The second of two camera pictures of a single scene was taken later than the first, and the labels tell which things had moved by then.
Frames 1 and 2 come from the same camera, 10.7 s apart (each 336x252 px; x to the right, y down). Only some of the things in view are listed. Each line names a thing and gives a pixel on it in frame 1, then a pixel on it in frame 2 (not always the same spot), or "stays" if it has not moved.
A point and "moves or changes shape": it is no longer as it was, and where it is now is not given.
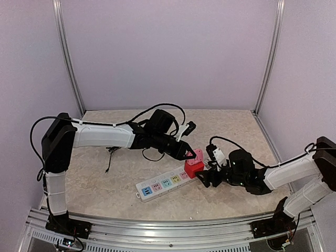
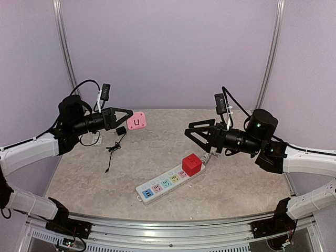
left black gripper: x=180 y=153 → x=108 y=114
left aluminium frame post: x=57 y=10 stays
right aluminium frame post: x=281 y=6 stays
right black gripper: x=207 y=174 → x=216 y=136
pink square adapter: x=199 y=157 moves or changes shape
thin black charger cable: x=111 y=149 stays
